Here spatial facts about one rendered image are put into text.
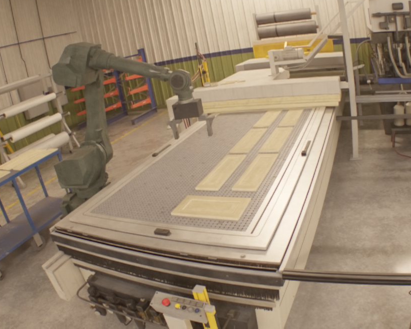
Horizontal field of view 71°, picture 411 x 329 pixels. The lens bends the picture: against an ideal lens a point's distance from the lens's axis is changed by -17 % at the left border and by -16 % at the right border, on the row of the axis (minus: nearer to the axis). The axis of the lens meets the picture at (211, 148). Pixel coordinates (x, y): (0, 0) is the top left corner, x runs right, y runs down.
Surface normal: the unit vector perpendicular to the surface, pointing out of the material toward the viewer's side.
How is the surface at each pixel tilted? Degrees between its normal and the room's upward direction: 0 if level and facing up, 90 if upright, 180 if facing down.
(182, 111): 90
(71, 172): 90
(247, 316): 0
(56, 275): 90
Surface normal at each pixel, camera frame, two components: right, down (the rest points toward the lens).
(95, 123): -0.25, 0.20
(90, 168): 0.95, -0.08
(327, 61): -0.40, 0.37
